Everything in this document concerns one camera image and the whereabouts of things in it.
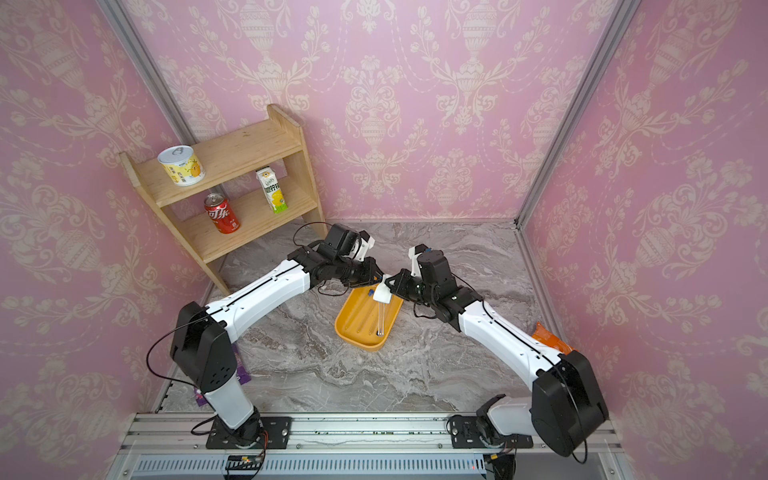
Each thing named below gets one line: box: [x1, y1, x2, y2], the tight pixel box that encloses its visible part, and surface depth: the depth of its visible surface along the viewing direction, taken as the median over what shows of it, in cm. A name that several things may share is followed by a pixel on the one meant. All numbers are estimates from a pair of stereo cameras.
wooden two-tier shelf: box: [119, 104, 327, 295], surface depth 85 cm
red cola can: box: [204, 192, 240, 234], surface depth 84 cm
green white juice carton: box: [255, 166, 289, 214], surface depth 89 cm
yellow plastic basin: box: [334, 283, 404, 352], surface depth 94 cm
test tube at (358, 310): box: [347, 291, 373, 331], surface depth 97 cm
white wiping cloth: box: [373, 274, 392, 304], surface depth 80 cm
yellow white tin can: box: [157, 145, 206, 187], surface depth 70 cm
